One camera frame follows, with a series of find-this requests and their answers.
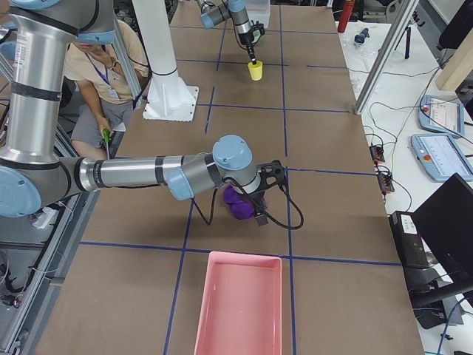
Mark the translucent white plastic box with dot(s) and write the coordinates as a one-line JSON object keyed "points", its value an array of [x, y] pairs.
{"points": [[259, 10]]}

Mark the purple cloth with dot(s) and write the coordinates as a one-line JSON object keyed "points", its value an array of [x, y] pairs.
{"points": [[237, 206]]}

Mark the black power strip left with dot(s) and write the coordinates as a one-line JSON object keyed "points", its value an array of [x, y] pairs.
{"points": [[377, 154]]}

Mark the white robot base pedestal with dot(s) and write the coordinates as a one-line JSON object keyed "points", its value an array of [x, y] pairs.
{"points": [[168, 98]]}

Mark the yellow plastic cup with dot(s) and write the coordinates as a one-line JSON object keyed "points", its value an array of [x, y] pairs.
{"points": [[255, 69]]}

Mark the teach pendant far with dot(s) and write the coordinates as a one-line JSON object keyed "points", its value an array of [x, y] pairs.
{"points": [[442, 115]]}

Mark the teach pendant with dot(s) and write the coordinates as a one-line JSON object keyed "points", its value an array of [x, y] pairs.
{"points": [[442, 115], [440, 156]]}

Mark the green handled scissors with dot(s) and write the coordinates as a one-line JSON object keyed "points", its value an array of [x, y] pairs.
{"points": [[106, 139]]}

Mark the red bottle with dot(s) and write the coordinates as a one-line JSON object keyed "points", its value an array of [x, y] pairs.
{"points": [[345, 15]]}

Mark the black power strip right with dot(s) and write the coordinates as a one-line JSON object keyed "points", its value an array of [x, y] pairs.
{"points": [[385, 182]]}

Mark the seated person beige shirt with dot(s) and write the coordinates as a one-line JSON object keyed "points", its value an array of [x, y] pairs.
{"points": [[101, 80]]}

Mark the black computer box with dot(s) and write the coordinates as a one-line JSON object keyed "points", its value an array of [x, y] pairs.
{"points": [[409, 243]]}

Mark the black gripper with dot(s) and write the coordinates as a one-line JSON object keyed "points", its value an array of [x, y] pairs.
{"points": [[248, 40], [256, 199]]}

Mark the folded dark blue umbrella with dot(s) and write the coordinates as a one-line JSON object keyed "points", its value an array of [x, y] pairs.
{"points": [[361, 37]]}

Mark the black power strip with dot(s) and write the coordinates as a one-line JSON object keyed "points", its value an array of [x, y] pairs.
{"points": [[377, 154], [385, 182]]}

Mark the black monitor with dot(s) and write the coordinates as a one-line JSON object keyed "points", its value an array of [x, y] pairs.
{"points": [[444, 221]]}

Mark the pink plastic bin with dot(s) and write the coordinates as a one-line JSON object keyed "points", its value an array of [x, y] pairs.
{"points": [[241, 311]]}

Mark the aluminium frame post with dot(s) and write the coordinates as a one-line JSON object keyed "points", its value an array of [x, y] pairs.
{"points": [[394, 34]]}

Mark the teach pendant near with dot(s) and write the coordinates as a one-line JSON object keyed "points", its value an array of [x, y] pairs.
{"points": [[440, 156]]}

